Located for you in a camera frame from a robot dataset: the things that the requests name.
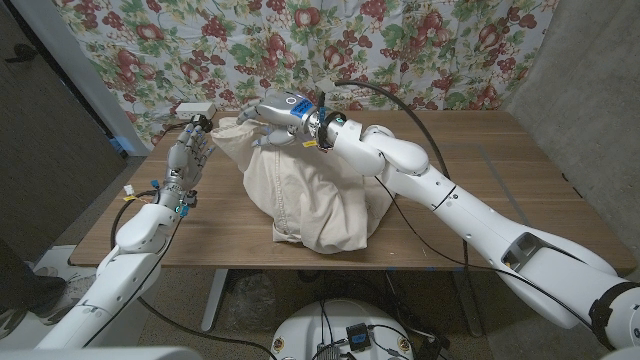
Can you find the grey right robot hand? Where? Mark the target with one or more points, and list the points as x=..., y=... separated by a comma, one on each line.
x=285, y=117

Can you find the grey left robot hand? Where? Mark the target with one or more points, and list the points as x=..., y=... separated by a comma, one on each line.
x=184, y=160

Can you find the beige jacket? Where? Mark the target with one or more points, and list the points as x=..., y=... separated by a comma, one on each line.
x=310, y=200

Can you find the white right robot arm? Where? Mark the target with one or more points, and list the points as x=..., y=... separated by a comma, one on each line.
x=475, y=215

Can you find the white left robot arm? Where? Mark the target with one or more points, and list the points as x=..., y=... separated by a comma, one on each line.
x=122, y=270

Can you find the black plug adapter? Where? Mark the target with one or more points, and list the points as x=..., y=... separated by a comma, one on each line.
x=201, y=120

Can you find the white power strip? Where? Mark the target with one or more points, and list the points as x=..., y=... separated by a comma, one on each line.
x=192, y=109

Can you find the floral fruit print backdrop cloth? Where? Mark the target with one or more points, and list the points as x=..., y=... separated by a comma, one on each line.
x=310, y=55

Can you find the white table leg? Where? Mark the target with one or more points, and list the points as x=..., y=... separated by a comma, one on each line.
x=214, y=300

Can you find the clear plastic bag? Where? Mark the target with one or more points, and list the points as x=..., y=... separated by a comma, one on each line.
x=250, y=300

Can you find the white sneaker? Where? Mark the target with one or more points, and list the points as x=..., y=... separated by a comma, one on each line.
x=70, y=290

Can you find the person leg in dark trousers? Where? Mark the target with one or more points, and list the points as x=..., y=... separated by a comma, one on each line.
x=25, y=287

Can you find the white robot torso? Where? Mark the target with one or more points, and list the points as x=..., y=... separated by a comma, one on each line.
x=320, y=325

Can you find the black box with blue label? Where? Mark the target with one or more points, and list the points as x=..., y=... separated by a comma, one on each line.
x=358, y=337

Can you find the grey table leg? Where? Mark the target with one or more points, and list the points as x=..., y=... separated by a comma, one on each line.
x=470, y=305

